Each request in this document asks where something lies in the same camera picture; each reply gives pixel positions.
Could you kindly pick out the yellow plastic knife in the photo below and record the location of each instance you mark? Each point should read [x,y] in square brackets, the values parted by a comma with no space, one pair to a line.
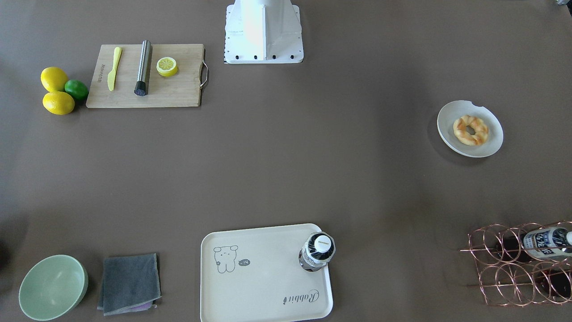
[111,79]

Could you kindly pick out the cream rabbit tray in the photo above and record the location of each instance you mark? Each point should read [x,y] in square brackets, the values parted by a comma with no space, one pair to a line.
[254,275]

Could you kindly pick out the yellow lemon upper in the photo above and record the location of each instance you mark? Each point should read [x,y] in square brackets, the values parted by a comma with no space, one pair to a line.
[53,79]

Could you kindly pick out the yellow lemon lower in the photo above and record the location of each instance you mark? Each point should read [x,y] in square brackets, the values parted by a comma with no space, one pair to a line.
[59,103]

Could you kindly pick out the green lime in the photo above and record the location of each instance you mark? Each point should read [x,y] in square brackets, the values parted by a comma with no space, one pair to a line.
[76,89]

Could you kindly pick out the glazed twisted donut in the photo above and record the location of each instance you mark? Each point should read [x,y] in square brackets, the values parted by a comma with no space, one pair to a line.
[471,130]

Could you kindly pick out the wooden cutting board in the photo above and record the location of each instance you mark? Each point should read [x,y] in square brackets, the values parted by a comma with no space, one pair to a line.
[184,89]

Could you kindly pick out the half lemon slice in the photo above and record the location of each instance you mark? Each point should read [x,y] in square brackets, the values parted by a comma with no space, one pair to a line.
[166,66]

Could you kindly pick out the yellow lemon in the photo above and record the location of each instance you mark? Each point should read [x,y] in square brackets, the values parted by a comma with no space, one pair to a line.
[53,79]
[59,103]

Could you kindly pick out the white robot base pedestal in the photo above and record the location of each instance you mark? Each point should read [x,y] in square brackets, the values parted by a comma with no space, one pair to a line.
[263,32]

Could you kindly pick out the copper wire bottle rack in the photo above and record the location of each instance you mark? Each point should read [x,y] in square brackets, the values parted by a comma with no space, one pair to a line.
[509,275]

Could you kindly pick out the steel cylinder grinder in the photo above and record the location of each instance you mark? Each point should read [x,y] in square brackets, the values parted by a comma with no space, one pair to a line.
[142,82]

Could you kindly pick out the white round plate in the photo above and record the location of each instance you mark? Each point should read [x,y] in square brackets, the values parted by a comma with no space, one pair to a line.
[453,111]

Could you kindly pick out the bottle in rack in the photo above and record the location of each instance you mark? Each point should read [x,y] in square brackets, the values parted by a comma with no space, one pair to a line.
[552,243]

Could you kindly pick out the green bowl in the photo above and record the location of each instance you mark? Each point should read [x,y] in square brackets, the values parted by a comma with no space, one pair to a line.
[53,287]

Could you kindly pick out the grey folded cloth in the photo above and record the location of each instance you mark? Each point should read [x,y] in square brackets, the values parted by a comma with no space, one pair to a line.
[129,284]

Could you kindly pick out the dark drink bottle on tray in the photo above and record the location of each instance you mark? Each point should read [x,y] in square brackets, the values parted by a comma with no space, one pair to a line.
[317,251]

